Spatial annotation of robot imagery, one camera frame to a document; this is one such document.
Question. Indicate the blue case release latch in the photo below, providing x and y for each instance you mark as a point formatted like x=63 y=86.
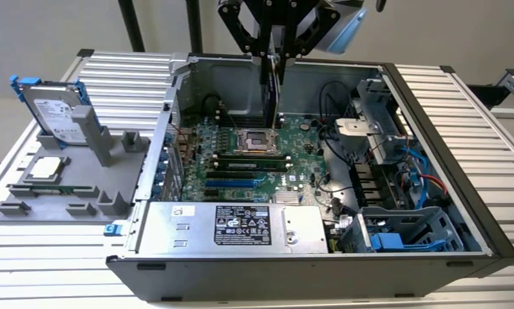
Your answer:
x=112 y=230

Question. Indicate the metal drive cage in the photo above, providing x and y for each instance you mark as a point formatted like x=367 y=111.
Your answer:
x=382 y=128

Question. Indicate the long black expansion slot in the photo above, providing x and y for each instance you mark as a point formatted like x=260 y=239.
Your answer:
x=231 y=175

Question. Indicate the black grey PC case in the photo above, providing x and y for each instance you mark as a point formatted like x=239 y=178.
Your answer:
x=283 y=280

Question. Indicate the green graphics card black cooler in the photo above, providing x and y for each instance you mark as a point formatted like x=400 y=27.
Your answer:
x=270 y=106

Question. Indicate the grey parts rack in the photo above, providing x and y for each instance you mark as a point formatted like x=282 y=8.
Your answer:
x=80 y=174

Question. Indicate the RAM slot white clips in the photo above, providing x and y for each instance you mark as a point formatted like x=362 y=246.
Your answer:
x=252 y=157
x=246 y=121
x=246 y=115

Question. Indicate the short black expansion slot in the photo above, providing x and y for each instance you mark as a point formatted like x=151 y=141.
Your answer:
x=211 y=192

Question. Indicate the hard disk blue carrier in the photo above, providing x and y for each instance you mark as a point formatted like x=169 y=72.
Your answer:
x=55 y=112

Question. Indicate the black stand pole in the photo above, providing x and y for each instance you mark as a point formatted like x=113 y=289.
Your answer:
x=132 y=25
x=193 y=32

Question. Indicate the black rating label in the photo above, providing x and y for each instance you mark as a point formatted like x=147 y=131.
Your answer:
x=242 y=225

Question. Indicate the blue expansion slot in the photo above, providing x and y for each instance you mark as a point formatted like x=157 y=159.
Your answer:
x=231 y=183

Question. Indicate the grey disk bay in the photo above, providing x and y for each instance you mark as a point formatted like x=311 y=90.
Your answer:
x=428 y=219

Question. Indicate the silver CPU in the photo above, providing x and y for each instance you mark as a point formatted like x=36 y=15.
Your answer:
x=45 y=167

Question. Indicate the silver power supply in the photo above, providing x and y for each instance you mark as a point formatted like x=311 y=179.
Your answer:
x=196 y=238

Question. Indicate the green RAM stick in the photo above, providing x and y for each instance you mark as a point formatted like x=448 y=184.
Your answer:
x=248 y=165
x=63 y=190

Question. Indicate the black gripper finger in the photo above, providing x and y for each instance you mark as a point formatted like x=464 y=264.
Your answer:
x=316 y=29
x=239 y=29

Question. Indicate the CPU socket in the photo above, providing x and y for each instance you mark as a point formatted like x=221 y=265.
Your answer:
x=255 y=140

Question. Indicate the green motherboard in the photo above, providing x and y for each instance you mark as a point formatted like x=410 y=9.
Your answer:
x=299 y=151

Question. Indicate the silver coin battery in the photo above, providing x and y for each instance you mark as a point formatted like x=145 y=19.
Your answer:
x=306 y=125

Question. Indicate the blue drive latch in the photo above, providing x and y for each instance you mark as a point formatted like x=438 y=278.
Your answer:
x=386 y=241

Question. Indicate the silver finned heat sink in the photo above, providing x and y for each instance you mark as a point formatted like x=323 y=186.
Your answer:
x=288 y=197

